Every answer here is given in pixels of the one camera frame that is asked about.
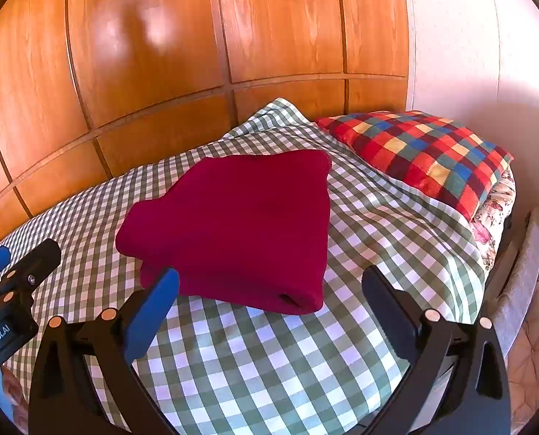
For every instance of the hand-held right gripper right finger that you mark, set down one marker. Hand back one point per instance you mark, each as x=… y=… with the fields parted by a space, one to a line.
x=387 y=308

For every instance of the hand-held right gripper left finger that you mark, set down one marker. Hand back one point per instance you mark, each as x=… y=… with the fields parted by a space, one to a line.
x=154 y=312

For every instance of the dark red sweater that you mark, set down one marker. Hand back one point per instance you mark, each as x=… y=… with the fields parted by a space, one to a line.
x=242 y=217

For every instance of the person's left hand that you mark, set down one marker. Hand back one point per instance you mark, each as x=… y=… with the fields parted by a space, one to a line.
x=13 y=392

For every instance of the green checkered bed sheet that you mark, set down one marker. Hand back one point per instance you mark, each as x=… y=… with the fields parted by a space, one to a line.
x=296 y=371

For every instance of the floral bedding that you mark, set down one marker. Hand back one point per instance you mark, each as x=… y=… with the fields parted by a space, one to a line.
x=491 y=208

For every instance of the light quilted blanket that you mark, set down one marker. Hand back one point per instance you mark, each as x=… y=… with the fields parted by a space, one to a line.
x=534 y=349

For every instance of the multicolour checkered pillow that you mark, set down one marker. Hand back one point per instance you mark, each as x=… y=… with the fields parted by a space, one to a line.
x=423 y=154

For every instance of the wooden panelled wardrobe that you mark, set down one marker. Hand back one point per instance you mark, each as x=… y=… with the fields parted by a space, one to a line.
x=160 y=54

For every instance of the grey bed frame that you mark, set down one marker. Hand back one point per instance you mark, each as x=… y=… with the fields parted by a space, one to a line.
x=519 y=281

